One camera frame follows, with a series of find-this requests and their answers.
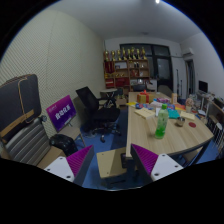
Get wooden shelf unit with trophies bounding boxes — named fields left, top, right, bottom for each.
left=103, top=46, right=151, bottom=89

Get pink flower bouquet in vase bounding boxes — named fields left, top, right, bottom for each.
left=185, top=96, right=195, bottom=113

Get purple sign board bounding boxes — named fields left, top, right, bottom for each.
left=45, top=94, right=78, bottom=133

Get dark cushion with tan straps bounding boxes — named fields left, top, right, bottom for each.
left=0, top=73, right=43, bottom=139

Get dark glass door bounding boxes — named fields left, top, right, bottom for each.
left=119, top=43, right=174, bottom=91

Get grey striped chair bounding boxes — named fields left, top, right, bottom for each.
left=0, top=116, right=51, bottom=166

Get low wooden stool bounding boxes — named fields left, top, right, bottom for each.
left=96, top=147, right=128, bottom=179

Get black office chair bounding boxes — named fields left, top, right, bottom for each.
left=75, top=86, right=123, bottom=143

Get white wall air conditioner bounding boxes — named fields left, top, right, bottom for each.
left=181, top=47, right=195, bottom=58

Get black bag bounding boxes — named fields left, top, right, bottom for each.
left=49, top=133, right=79, bottom=157

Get large cream notebook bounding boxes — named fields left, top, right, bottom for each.
left=179, top=110, right=196, bottom=121

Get small cream notebook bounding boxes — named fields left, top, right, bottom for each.
left=133, top=107, right=156, bottom=120

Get yellow gift box red ribbon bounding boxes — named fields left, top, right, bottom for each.
left=136, top=89, right=157, bottom=104

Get black computer monitor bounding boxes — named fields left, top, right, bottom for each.
left=198, top=80, right=209, bottom=94

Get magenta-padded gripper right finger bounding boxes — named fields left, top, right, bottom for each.
left=130, top=143, right=184, bottom=186

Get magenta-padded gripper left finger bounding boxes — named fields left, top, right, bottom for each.
left=44, top=144, right=95, bottom=187

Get green tea bottle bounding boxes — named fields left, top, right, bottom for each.
left=154, top=103, right=170, bottom=140

